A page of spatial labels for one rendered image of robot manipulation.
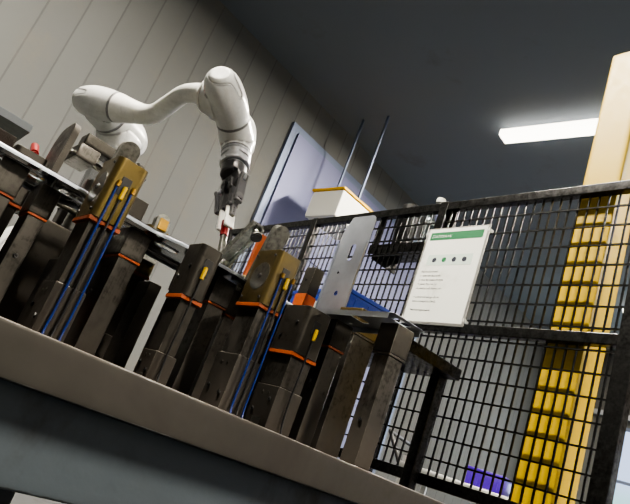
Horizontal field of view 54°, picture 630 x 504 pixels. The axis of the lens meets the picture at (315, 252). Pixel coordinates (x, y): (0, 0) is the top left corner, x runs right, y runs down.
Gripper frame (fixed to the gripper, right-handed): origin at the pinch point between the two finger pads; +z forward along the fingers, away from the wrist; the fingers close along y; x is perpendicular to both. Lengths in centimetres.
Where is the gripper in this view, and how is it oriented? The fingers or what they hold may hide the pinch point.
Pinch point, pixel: (226, 219)
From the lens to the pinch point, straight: 169.2
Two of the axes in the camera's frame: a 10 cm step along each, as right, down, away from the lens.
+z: -0.2, 7.8, -6.3
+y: 7.1, -4.3, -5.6
